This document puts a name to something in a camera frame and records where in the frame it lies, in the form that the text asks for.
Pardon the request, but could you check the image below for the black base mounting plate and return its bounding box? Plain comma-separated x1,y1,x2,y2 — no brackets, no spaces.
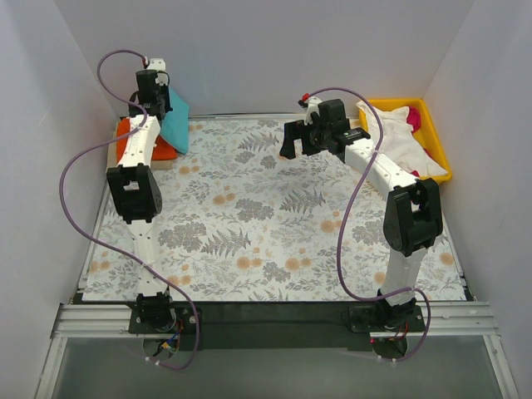
128,302,426,352

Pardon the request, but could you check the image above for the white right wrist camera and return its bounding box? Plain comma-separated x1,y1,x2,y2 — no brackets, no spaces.
298,93,322,125

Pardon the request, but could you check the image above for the orange folded t shirt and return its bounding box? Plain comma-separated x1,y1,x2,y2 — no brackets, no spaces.
115,118,178,161

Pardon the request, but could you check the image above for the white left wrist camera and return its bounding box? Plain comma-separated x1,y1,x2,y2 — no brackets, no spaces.
144,58,170,86

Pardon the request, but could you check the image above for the magenta t shirt in bin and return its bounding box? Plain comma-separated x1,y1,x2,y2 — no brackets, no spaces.
406,106,431,177

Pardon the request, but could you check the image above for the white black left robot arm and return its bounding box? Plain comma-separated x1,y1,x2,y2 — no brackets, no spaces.
106,67,177,333

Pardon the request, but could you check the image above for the white t shirt in bin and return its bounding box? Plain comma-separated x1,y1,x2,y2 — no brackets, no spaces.
356,99,448,176

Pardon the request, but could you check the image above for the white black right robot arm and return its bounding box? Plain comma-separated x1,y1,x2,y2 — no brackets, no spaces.
279,94,443,332

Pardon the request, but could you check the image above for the aluminium frame rail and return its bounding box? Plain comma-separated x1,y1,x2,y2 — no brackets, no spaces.
53,302,500,337

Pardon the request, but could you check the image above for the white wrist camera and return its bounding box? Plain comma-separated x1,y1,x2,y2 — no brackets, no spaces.
298,93,322,125
144,58,170,86

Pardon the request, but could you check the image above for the floral patterned table mat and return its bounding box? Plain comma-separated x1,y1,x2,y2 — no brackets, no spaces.
81,118,466,303

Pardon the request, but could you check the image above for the turquoise t shirt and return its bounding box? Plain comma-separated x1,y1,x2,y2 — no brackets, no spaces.
160,88,190,155

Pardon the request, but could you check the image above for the beige folded t shirt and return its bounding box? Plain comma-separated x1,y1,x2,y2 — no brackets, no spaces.
107,136,178,170

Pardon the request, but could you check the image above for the yellow plastic bin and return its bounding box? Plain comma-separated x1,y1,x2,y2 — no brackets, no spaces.
356,97,453,187

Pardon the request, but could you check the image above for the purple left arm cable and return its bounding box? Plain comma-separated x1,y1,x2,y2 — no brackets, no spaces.
59,49,203,371

